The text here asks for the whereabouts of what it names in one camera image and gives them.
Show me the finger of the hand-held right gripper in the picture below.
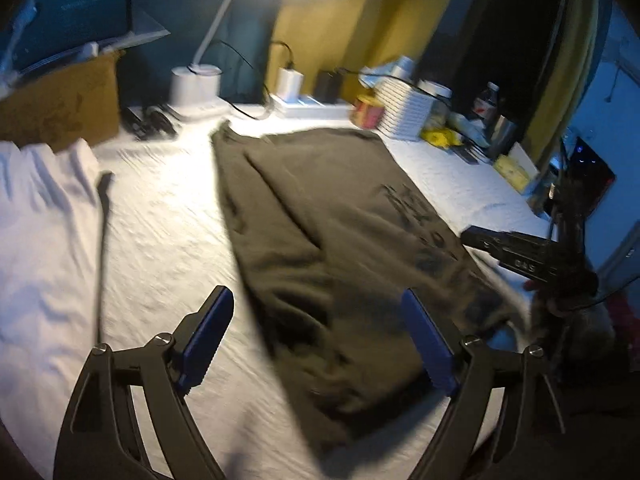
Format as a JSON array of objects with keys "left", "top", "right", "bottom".
[{"left": 460, "top": 226, "right": 508, "bottom": 262}]

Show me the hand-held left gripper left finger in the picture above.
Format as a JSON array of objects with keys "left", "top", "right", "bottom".
[{"left": 52, "top": 285, "right": 236, "bottom": 480}]

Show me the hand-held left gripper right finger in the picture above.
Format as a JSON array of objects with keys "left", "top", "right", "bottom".
[{"left": 401, "top": 288, "right": 568, "bottom": 480}]

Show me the dark brown t-shirt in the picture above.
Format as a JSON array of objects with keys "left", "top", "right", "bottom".
[{"left": 210, "top": 125, "right": 531, "bottom": 456}]

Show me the white card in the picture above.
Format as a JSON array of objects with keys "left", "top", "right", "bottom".
[{"left": 507, "top": 142, "right": 542, "bottom": 173}]

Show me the black device with lights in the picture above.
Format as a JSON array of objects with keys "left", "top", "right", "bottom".
[{"left": 560, "top": 135, "right": 616, "bottom": 211}]

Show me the steel tumbler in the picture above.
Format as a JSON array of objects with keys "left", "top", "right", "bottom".
[{"left": 487, "top": 115, "right": 518, "bottom": 161}]

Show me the yellow snack bag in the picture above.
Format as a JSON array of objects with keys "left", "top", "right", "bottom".
[{"left": 420, "top": 127, "right": 466, "bottom": 150}]

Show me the clear water bottle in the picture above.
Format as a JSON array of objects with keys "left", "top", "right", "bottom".
[{"left": 472, "top": 81, "right": 500, "bottom": 123}]

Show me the glass jar with white lid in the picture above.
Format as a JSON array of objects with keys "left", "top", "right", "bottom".
[{"left": 417, "top": 80, "right": 453, "bottom": 128}]

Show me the white plastic basket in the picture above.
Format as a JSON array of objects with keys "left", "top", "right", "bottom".
[{"left": 372, "top": 67, "right": 436, "bottom": 142}]

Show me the red can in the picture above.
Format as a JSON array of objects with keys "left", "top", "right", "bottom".
[{"left": 350, "top": 92, "right": 386, "bottom": 130}]

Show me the white garment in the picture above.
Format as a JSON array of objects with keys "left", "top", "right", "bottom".
[{"left": 0, "top": 141, "right": 106, "bottom": 411}]

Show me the black charger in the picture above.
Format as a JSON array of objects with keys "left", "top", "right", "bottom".
[{"left": 316, "top": 71, "right": 342, "bottom": 103}]

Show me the white power strip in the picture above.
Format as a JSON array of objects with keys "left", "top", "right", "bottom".
[{"left": 270, "top": 95, "right": 353, "bottom": 120}]

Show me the white charger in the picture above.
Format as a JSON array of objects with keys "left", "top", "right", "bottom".
[{"left": 276, "top": 66, "right": 303, "bottom": 103}]

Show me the yellow curtain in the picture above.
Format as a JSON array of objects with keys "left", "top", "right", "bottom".
[{"left": 270, "top": 0, "right": 481, "bottom": 101}]

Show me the white desk lamp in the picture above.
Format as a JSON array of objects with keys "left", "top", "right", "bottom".
[{"left": 170, "top": 0, "right": 321, "bottom": 111}]

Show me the cardboard box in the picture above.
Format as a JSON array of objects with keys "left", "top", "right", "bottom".
[{"left": 0, "top": 50, "right": 126, "bottom": 153}]

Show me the blue box in plastic wrap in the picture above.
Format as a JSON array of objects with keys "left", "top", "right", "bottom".
[{"left": 0, "top": 0, "right": 171, "bottom": 81}]

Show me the black charger cable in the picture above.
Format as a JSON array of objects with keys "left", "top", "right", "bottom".
[{"left": 210, "top": 40, "right": 296, "bottom": 121}]

